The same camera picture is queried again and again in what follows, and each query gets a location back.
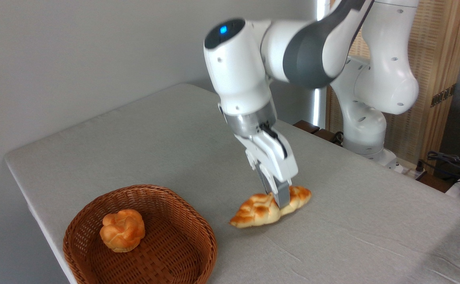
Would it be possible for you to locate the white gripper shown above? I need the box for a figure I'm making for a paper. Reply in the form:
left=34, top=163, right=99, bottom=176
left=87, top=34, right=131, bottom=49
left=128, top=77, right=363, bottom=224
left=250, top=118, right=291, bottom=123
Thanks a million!
left=234, top=129, right=299, bottom=209

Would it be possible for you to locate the long braided bread loaf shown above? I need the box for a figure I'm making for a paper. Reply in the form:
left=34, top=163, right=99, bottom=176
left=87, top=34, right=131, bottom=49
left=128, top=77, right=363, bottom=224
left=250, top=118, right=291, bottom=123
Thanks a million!
left=229, top=185, right=312, bottom=229

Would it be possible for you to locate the brown wicker basket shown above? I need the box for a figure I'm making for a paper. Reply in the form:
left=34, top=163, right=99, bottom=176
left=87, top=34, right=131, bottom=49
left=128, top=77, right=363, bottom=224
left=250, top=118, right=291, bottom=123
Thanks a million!
left=63, top=184, right=218, bottom=284

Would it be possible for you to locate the round knotted bread roll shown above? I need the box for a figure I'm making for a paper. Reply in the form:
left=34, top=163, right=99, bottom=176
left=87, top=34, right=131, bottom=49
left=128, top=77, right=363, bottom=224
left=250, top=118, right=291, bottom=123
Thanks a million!
left=99, top=209, right=146, bottom=253

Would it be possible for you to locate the dark brown wooden block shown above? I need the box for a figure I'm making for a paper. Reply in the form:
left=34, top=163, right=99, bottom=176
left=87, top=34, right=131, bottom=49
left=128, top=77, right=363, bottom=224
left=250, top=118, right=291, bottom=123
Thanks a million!
left=313, top=128, right=343, bottom=147
left=293, top=120, right=320, bottom=135

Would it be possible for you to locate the grey tablecloth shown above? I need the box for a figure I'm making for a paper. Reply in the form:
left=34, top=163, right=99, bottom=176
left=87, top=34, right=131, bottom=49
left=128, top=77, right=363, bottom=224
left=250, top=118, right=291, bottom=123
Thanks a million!
left=4, top=83, right=460, bottom=284

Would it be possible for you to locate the dark metal screen hinge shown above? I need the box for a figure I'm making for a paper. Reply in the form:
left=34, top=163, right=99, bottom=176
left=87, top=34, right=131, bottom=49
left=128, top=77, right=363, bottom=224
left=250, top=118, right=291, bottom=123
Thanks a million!
left=430, top=83, right=457, bottom=108

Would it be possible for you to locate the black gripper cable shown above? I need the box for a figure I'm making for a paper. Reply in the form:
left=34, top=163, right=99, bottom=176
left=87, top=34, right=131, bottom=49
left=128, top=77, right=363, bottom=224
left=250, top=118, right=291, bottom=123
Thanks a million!
left=259, top=123, right=288, bottom=157

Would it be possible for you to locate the black cable bundle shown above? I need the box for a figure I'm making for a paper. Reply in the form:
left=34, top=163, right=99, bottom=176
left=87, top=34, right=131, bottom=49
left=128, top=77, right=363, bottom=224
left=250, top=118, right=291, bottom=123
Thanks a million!
left=416, top=151, right=460, bottom=186

